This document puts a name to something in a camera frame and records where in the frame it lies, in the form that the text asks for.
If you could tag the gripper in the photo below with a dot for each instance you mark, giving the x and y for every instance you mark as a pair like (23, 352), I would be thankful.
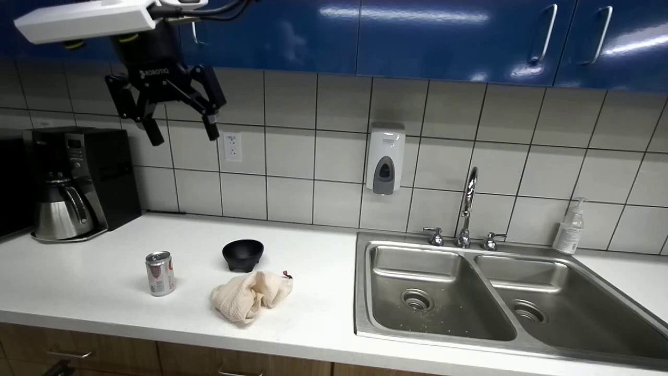
(151, 57)

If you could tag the black bowl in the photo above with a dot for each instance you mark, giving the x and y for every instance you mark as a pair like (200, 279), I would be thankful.
(243, 255)

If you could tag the silver red drink can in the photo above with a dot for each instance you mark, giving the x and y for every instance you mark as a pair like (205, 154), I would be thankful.
(160, 277)

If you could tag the black coffee maker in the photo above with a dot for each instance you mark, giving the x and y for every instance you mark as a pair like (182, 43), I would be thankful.
(104, 167)

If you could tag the blue cabinet door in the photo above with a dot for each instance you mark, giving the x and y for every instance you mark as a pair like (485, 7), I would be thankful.
(449, 42)
(271, 36)
(636, 52)

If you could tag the steel coffee carafe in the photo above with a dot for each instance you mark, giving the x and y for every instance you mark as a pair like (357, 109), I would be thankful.
(57, 214)

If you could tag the black appliance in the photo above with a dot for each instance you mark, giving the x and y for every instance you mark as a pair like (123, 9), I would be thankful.
(13, 188)

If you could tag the cream crumpled cloth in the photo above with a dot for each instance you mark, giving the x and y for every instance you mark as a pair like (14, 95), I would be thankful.
(245, 300)

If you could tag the white soap dispenser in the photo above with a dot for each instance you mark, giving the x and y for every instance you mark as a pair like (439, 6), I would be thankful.
(385, 151)

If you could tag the wooden drawer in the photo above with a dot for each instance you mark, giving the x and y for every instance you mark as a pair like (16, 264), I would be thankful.
(120, 350)
(282, 364)

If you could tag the chrome tap lever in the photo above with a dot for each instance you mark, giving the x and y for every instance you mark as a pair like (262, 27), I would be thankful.
(490, 242)
(436, 237)

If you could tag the chrome tap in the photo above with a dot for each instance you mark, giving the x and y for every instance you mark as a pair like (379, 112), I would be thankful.
(467, 209)

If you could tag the steel double sink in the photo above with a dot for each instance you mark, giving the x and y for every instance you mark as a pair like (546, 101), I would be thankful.
(443, 313)

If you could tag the clear pump bottle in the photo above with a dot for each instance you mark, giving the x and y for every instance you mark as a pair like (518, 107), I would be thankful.
(569, 232)

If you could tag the white wall socket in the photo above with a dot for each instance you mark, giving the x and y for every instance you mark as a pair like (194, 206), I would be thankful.
(233, 147)

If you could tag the blue wall cabinet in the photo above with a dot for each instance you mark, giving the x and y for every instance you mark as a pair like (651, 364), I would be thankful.
(443, 36)

